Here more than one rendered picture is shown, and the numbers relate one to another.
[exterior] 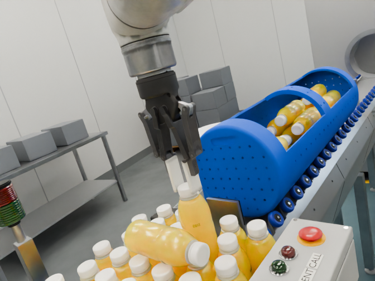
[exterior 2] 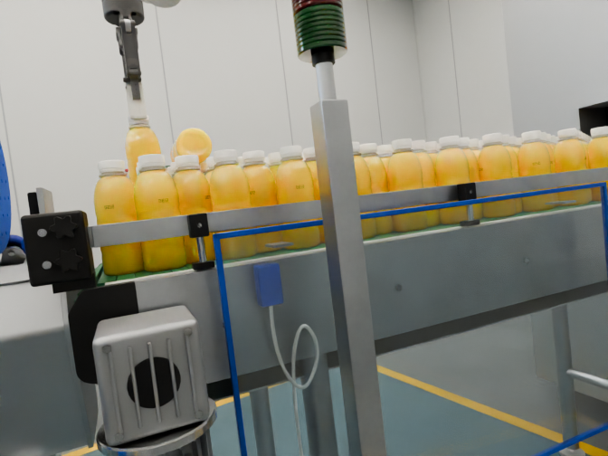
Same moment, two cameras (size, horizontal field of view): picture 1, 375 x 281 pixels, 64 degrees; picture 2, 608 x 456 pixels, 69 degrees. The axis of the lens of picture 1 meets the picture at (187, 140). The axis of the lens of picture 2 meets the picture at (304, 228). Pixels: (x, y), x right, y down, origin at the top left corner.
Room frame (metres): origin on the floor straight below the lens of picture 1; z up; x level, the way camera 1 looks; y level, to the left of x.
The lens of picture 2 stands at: (1.24, 0.66, 0.97)
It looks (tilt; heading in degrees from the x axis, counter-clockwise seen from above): 3 degrees down; 204
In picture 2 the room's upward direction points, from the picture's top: 7 degrees counter-clockwise
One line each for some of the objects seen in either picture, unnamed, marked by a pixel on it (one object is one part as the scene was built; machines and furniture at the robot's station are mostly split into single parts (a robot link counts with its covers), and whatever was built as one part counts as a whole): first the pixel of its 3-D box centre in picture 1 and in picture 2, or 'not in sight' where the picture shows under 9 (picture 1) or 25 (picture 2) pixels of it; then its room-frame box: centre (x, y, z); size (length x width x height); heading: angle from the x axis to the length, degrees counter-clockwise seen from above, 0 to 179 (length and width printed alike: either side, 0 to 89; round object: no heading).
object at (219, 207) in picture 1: (228, 218); (44, 226); (0.73, -0.05, 0.99); 0.10 x 0.02 x 0.12; 46
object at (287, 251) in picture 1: (287, 251); not in sight; (0.40, -0.10, 1.11); 0.02 x 0.02 x 0.01
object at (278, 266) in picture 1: (278, 266); not in sight; (0.37, -0.08, 1.11); 0.02 x 0.02 x 0.01
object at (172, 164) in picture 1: (175, 173); (136, 100); (0.58, 0.04, 1.21); 0.03 x 0.01 x 0.07; 136
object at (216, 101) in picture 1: (196, 111); not in sight; (5.01, -0.28, 0.59); 1.20 x 0.80 x 1.19; 55
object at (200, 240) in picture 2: not in sight; (200, 241); (0.72, 0.26, 0.94); 0.03 x 0.02 x 0.08; 136
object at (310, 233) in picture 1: (310, 235); not in sight; (0.42, -0.15, 1.11); 0.04 x 0.04 x 0.01
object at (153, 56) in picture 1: (150, 58); not in sight; (0.56, 0.03, 1.44); 0.09 x 0.09 x 0.06
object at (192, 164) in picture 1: (195, 162); not in sight; (0.53, 0.00, 1.24); 0.03 x 0.01 x 0.05; 46
